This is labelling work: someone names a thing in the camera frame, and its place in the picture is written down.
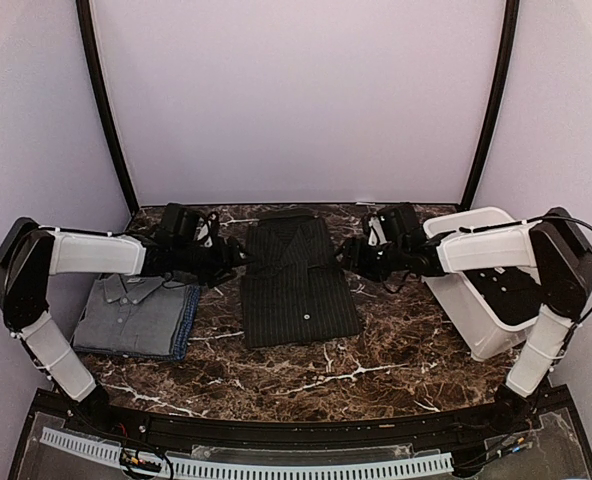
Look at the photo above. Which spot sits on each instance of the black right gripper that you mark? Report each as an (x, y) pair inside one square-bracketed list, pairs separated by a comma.
[(354, 258)]

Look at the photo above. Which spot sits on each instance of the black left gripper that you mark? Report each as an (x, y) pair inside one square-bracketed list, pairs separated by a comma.
[(225, 263)]

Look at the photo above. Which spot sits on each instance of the black pinstriped long sleeve shirt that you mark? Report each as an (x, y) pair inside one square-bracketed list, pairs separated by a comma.
[(294, 291)]

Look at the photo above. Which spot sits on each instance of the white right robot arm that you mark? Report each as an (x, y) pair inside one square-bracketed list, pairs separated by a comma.
[(553, 245)]

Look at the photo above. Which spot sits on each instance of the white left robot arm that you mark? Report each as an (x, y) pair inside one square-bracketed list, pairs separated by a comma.
[(31, 254)]

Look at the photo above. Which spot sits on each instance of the folded grey button shirt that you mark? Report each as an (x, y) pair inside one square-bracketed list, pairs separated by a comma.
[(132, 315)]

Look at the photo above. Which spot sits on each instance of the white plastic bin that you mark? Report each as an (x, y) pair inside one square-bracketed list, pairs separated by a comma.
[(484, 334)]

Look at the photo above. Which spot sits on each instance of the black shirt in bin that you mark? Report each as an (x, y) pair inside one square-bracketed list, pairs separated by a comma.
[(512, 294)]

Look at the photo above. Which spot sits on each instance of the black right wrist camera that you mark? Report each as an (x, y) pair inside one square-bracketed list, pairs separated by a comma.
[(397, 224)]

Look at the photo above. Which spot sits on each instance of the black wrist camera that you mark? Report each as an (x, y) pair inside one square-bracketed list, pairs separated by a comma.
[(397, 224), (182, 226)]

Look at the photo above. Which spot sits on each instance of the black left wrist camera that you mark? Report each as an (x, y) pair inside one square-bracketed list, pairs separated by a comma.
[(182, 226)]

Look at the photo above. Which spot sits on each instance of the black front rail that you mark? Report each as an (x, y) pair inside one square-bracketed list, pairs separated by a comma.
[(461, 429)]

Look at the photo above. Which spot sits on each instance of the left black frame post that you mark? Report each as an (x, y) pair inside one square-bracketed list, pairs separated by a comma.
[(97, 81)]

